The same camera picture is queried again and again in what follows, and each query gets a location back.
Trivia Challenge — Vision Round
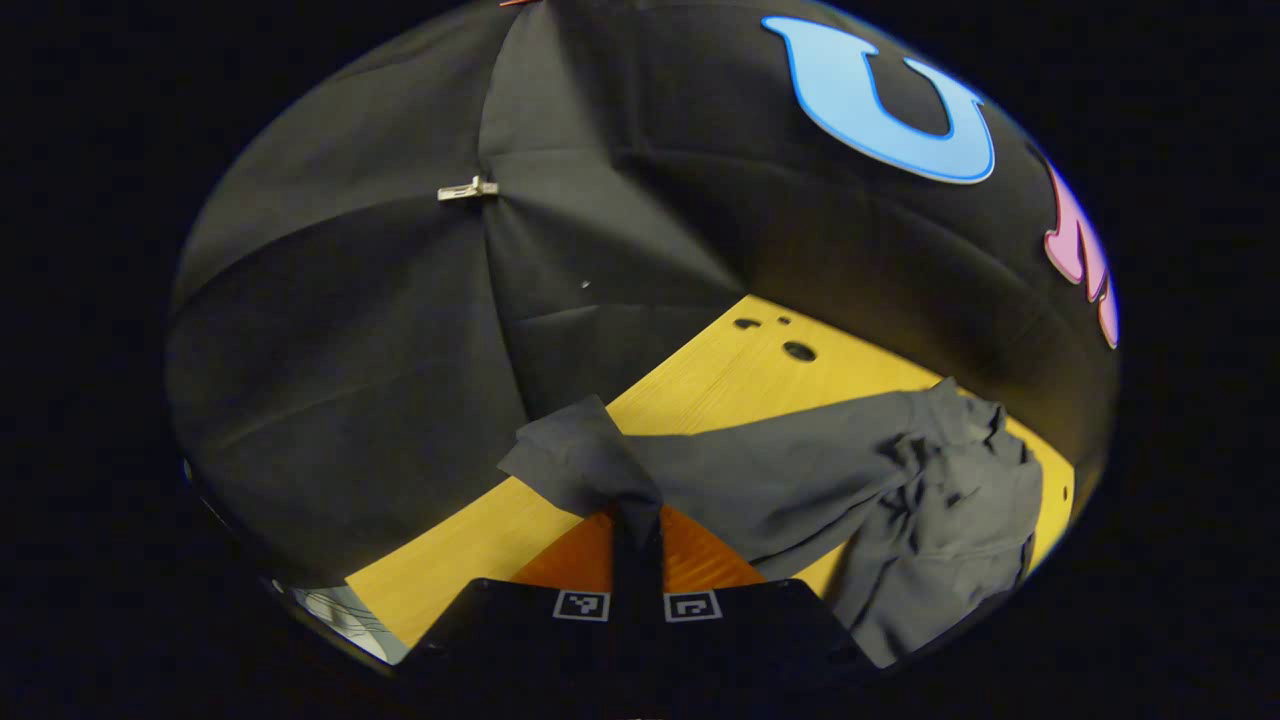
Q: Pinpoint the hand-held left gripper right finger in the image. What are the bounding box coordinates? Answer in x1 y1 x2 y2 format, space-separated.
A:
638 503 883 701

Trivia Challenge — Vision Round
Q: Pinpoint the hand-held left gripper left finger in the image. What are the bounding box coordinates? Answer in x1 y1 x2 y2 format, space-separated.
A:
400 503 639 701

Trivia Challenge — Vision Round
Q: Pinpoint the grey collared shirt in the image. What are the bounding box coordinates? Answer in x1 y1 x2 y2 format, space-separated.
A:
497 377 1044 669

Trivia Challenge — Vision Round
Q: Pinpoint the black backdrop cloth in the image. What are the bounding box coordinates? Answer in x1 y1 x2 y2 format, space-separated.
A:
165 0 1121 601

